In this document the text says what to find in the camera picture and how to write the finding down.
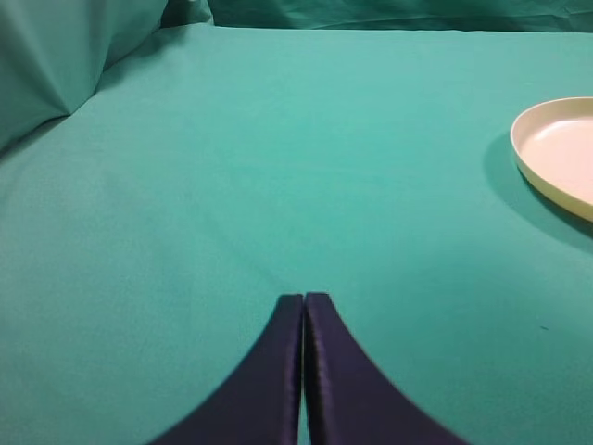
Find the yellow plastic plate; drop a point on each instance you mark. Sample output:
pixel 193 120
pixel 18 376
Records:
pixel 552 144

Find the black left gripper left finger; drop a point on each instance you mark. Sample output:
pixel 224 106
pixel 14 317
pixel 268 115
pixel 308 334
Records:
pixel 259 402

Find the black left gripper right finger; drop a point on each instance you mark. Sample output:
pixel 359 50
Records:
pixel 349 400

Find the green tablecloth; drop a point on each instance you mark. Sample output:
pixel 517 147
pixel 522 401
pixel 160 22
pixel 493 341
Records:
pixel 145 238

